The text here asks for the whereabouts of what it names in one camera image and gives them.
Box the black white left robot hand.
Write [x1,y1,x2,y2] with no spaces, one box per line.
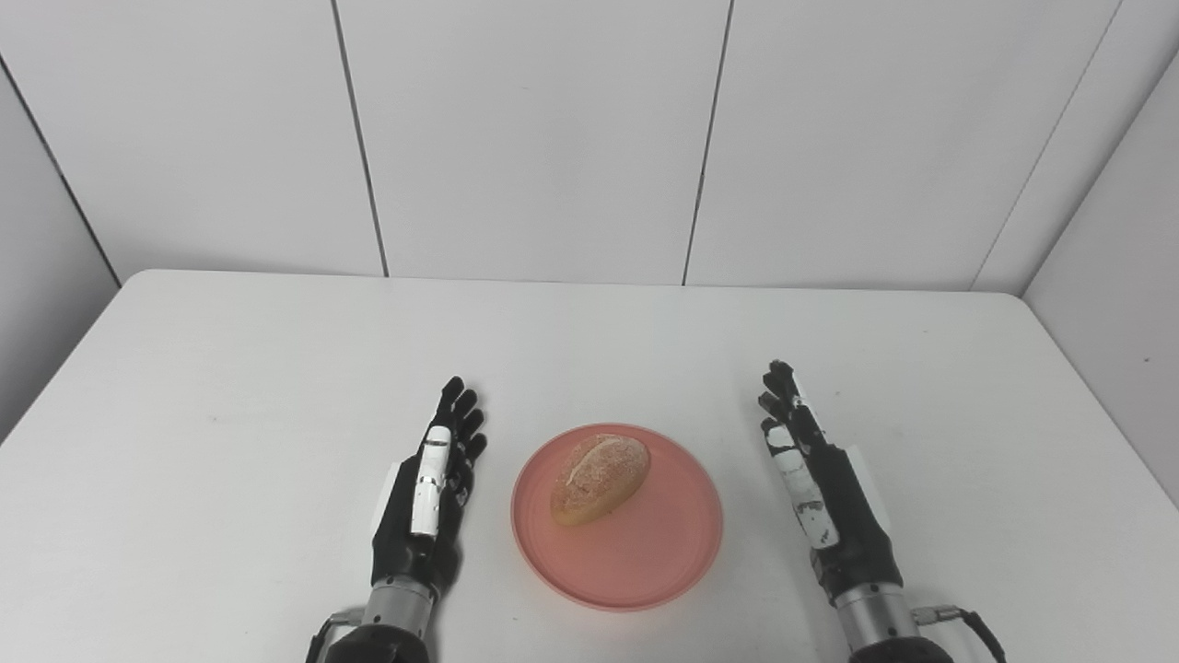
[370,376,488,604]

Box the golden bread roll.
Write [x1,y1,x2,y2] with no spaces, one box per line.
[550,434,651,528]

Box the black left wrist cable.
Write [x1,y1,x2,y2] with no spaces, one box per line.
[305,608,365,663]

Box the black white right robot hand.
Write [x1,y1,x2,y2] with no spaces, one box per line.
[758,360,905,604]

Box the pink round plate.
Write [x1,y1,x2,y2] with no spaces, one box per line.
[511,423,724,611]

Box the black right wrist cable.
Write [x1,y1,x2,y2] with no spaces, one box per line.
[910,604,1008,663]

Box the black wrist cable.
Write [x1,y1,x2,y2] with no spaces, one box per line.
[910,604,1008,663]
[305,608,365,663]

